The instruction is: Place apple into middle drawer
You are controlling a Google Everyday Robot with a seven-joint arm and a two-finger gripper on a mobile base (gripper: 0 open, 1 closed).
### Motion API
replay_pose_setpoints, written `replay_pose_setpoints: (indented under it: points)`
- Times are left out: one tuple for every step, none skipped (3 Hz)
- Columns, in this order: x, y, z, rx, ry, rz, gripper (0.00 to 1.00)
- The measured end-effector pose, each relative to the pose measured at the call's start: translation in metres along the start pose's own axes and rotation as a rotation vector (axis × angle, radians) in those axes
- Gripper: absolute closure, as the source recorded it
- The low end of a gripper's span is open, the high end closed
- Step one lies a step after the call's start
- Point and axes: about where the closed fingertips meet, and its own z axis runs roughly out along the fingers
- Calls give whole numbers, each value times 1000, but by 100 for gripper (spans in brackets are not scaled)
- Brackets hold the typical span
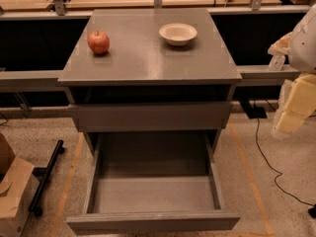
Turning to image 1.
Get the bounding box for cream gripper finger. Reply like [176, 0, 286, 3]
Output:
[268, 33, 292, 55]
[275, 73, 316, 134]

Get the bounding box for red apple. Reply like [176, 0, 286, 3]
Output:
[88, 31, 110, 54]

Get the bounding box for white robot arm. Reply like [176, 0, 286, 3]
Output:
[268, 5, 316, 135]

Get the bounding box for grey drawer cabinet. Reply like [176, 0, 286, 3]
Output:
[58, 9, 241, 149]

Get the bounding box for open grey middle drawer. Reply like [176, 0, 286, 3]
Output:
[67, 131, 240, 235]

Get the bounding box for closed grey top drawer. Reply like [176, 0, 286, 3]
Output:
[69, 102, 231, 132]

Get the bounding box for clear sanitizer bottle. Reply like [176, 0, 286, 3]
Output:
[269, 55, 285, 71]

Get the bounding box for white paper bowl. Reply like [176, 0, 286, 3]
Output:
[159, 23, 198, 46]

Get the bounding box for black metal stand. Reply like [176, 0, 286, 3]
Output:
[29, 140, 65, 217]

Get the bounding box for brown cardboard box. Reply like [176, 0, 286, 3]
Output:
[0, 133, 39, 237]

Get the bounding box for grey metal rail frame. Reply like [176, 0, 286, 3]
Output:
[0, 4, 316, 94]

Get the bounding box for black floor cable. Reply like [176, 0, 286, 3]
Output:
[254, 100, 316, 219]

